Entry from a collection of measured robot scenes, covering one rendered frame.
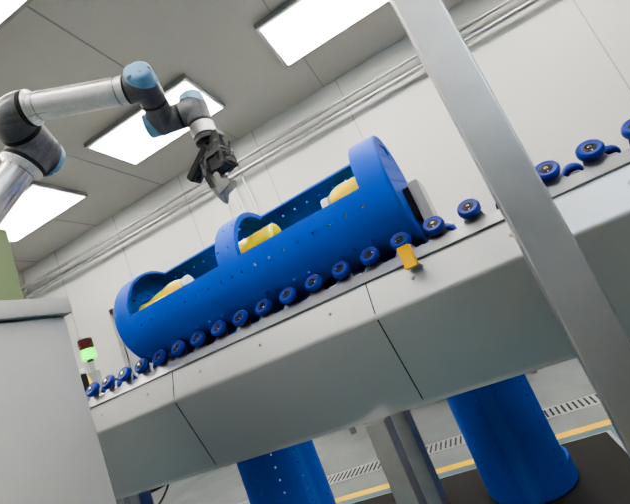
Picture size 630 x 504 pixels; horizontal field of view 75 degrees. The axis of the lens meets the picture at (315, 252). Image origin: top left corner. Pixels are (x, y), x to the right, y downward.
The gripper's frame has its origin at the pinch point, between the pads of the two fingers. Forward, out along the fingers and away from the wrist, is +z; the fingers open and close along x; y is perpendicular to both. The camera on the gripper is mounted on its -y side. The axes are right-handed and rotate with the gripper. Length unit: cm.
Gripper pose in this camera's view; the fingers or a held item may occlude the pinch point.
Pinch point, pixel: (223, 200)
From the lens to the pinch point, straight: 123.3
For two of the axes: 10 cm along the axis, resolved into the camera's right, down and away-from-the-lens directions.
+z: 3.7, 9.1, -1.9
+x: 4.2, 0.2, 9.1
